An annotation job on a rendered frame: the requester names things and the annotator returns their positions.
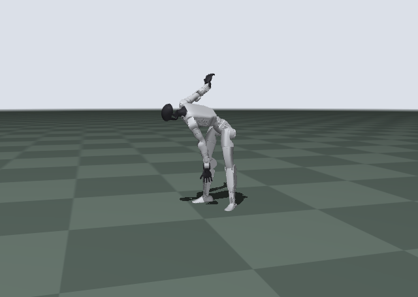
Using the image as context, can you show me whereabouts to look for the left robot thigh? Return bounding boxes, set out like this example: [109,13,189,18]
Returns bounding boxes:
[221,125,236,172]

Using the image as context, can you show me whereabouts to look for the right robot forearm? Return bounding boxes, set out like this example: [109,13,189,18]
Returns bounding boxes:
[194,83,211,96]

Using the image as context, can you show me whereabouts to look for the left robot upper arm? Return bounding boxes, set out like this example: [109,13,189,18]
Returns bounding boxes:
[187,117,206,146]

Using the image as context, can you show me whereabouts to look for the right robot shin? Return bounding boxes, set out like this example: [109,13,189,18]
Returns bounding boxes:
[202,169,215,197]

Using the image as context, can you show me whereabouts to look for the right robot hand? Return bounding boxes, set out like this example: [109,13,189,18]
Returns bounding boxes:
[204,73,215,87]

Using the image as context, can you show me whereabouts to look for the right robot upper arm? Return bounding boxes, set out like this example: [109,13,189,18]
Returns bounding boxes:
[180,93,201,106]

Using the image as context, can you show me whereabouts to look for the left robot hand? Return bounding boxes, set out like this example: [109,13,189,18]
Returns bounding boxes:
[200,163,212,183]

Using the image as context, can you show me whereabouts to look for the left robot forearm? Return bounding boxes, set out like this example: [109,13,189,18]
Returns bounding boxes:
[198,142,210,168]

